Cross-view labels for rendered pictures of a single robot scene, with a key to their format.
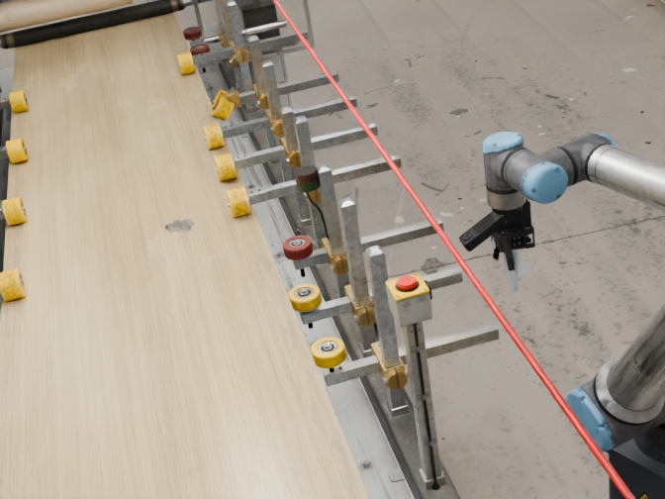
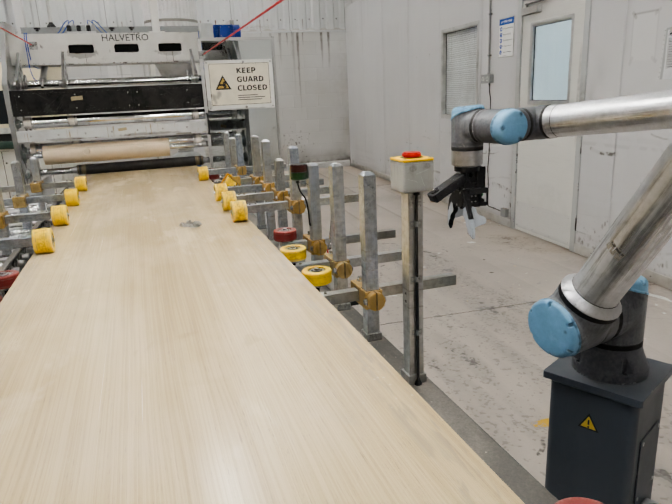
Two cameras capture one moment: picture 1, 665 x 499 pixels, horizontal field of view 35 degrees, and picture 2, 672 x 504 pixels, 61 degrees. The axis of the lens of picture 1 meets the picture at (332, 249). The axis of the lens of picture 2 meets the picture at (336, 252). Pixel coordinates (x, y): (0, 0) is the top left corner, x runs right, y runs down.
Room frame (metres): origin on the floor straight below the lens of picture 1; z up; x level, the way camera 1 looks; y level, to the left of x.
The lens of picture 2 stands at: (0.53, 0.23, 1.36)
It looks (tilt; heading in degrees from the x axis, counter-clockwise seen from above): 16 degrees down; 351
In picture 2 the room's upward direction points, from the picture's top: 3 degrees counter-clockwise
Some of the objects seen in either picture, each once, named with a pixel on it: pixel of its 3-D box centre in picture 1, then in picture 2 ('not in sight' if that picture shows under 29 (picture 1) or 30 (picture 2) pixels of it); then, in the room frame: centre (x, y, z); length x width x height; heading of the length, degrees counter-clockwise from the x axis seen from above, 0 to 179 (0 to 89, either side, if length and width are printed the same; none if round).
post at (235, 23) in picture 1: (242, 60); (241, 175); (3.93, 0.22, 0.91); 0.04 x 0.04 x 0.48; 9
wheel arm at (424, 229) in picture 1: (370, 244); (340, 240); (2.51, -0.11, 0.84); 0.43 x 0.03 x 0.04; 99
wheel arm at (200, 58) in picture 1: (245, 48); (244, 168); (3.98, 0.20, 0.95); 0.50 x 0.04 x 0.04; 99
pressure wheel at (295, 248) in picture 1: (300, 258); (285, 244); (2.48, 0.09, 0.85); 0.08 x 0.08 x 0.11
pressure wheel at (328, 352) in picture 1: (331, 364); (317, 288); (1.98, 0.05, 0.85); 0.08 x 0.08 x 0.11
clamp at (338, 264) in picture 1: (335, 255); (313, 244); (2.47, -0.01, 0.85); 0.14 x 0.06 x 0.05; 9
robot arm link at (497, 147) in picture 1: (505, 161); (468, 127); (2.09, -0.42, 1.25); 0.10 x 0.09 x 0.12; 22
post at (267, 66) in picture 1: (279, 129); (268, 191); (3.19, 0.11, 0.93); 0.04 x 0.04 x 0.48; 9
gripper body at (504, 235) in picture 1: (511, 224); (468, 186); (2.10, -0.42, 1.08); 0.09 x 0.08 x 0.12; 95
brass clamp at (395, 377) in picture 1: (389, 364); (367, 294); (1.98, -0.09, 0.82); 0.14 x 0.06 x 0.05; 9
